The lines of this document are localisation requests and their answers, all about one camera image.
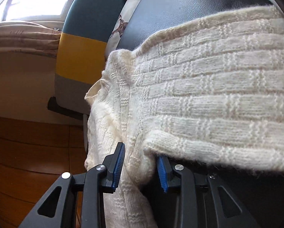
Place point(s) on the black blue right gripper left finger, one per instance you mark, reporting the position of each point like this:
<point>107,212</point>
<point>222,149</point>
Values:
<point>58,206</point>

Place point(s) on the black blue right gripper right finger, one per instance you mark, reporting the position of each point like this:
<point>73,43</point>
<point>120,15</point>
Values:
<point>197,199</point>

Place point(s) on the white knitted sweater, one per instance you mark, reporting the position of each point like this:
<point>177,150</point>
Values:
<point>210,90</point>

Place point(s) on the black leather ottoman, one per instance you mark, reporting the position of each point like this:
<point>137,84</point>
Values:
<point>262,195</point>

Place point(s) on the black sofa leg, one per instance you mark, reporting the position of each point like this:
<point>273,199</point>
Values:
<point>54,107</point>

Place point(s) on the beige curtain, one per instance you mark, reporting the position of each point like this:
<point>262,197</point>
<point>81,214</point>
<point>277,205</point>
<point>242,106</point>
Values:
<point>29,38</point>

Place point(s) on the grey yellow blue sofa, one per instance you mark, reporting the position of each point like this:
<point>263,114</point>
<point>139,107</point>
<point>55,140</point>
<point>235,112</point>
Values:
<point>81,53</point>

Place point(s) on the white deer print pillow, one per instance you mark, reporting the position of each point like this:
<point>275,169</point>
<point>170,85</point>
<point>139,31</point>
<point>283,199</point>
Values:
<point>120,26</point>

